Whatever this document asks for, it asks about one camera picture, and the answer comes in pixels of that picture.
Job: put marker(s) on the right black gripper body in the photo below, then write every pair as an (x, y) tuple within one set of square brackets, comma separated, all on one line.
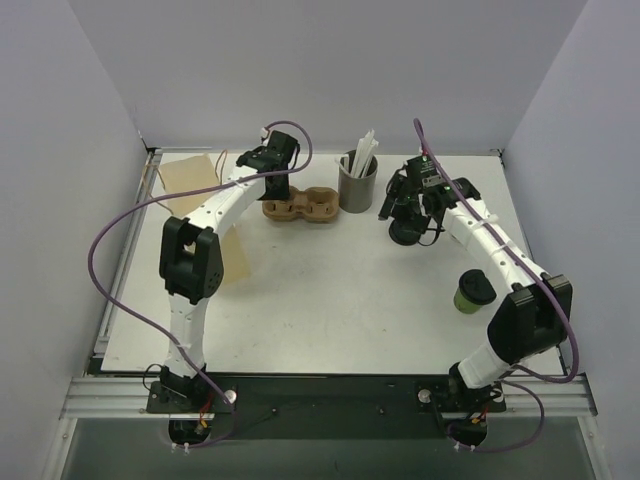
[(392, 201)]

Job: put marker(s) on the grey straw holder cup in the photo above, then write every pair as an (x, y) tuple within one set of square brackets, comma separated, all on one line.
[(356, 194)]

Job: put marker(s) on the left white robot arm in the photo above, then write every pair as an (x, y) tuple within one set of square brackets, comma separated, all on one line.
[(191, 262)]

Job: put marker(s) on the black plastic cup lid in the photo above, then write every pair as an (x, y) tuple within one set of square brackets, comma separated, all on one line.
[(474, 287)]

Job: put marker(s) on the brown cardboard cup carrier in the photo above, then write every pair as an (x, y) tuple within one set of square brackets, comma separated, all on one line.
[(313, 205)]

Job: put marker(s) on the aluminium frame rail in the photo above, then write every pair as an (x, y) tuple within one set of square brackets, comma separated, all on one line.
[(108, 397)]

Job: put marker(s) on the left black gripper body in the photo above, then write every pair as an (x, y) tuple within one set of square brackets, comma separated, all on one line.
[(278, 185)]

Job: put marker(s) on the white wrapped straw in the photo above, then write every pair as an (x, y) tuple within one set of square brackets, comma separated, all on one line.
[(364, 153)]

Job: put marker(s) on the green paper coffee cup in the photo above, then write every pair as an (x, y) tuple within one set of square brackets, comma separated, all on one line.
[(464, 304)]

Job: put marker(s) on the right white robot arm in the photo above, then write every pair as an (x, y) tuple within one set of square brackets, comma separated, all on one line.
[(534, 307)]

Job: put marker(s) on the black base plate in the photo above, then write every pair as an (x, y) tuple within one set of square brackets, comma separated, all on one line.
[(320, 407)]

